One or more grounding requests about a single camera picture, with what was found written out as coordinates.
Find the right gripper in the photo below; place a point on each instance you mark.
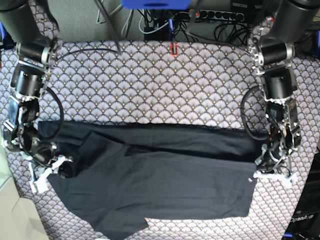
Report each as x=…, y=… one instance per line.
x=61, y=165

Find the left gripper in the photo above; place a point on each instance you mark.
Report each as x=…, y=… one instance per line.
x=275, y=164

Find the dark navy T-shirt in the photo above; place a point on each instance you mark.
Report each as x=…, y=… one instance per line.
x=124, y=175

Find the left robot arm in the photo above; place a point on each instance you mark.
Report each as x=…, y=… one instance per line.
x=273, y=55

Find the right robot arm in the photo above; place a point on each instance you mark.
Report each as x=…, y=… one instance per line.
x=36, y=53

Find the black OpenArm box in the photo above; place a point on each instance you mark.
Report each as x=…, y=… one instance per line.
x=305, y=222

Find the beige cabinet at left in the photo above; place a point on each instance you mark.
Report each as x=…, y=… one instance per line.
x=19, y=218

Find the fan patterned tablecloth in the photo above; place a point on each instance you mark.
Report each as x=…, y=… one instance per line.
x=204, y=86

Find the black power strip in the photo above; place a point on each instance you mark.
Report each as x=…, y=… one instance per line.
x=220, y=15

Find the red table clamp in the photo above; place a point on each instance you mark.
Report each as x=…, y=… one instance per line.
x=174, y=49

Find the blue plastic mount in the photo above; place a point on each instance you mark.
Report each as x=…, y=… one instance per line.
x=156, y=4

